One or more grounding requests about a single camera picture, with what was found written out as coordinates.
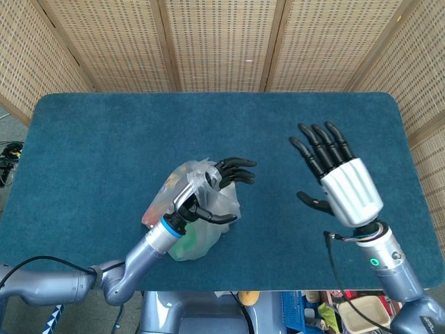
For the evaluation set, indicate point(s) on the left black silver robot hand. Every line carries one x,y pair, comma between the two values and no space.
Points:
187,196

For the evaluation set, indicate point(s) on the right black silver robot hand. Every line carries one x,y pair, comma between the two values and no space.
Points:
351,191

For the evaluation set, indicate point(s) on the clear plastic shopping bag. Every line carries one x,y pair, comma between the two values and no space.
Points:
208,229

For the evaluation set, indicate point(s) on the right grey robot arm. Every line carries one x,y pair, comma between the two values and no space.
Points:
400,275

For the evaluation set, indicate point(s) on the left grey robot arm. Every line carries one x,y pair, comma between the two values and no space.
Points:
139,254

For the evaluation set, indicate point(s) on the red orange packet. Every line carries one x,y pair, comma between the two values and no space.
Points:
152,216

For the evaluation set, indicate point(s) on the green box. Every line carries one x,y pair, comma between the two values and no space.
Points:
186,247

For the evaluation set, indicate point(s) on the blue carpet table cover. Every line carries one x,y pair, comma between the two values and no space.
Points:
139,139

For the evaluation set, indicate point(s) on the grey robot torso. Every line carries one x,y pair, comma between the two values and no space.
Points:
194,313

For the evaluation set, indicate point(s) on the yellow round object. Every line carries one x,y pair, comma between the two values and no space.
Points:
248,298

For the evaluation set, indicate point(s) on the beige plastic container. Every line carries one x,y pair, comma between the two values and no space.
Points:
361,313

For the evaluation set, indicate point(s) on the blue plastic basket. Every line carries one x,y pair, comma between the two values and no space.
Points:
292,308

